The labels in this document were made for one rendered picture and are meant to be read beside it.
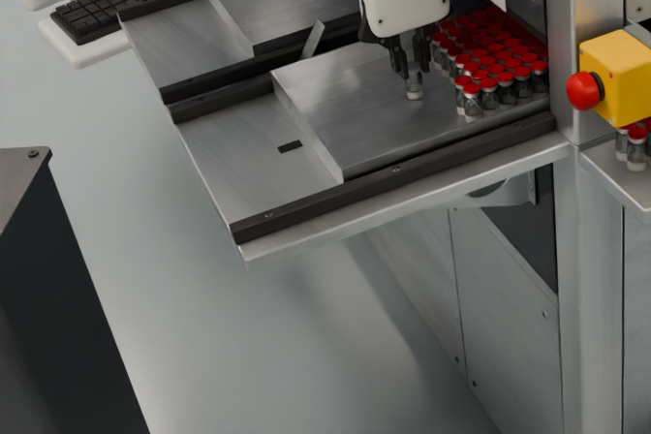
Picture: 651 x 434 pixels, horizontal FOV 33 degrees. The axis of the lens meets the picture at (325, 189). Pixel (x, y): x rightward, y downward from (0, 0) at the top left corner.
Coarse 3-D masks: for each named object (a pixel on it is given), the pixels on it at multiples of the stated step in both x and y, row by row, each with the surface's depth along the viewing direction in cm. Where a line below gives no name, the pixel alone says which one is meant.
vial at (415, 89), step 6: (414, 72) 136; (408, 78) 136; (414, 78) 136; (420, 78) 137; (408, 84) 137; (414, 84) 137; (420, 84) 137; (408, 90) 138; (414, 90) 137; (420, 90) 138; (408, 96) 138; (414, 96) 138; (420, 96) 138
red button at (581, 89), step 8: (584, 72) 113; (568, 80) 113; (576, 80) 112; (584, 80) 112; (592, 80) 112; (568, 88) 113; (576, 88) 112; (584, 88) 111; (592, 88) 111; (568, 96) 114; (576, 96) 112; (584, 96) 112; (592, 96) 112; (576, 104) 113; (584, 104) 112; (592, 104) 112
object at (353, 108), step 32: (320, 64) 145; (352, 64) 147; (384, 64) 146; (288, 96) 138; (320, 96) 143; (352, 96) 141; (384, 96) 140; (448, 96) 138; (544, 96) 128; (320, 128) 136; (352, 128) 135; (384, 128) 134; (416, 128) 133; (448, 128) 132; (480, 128) 127; (352, 160) 130; (384, 160) 124
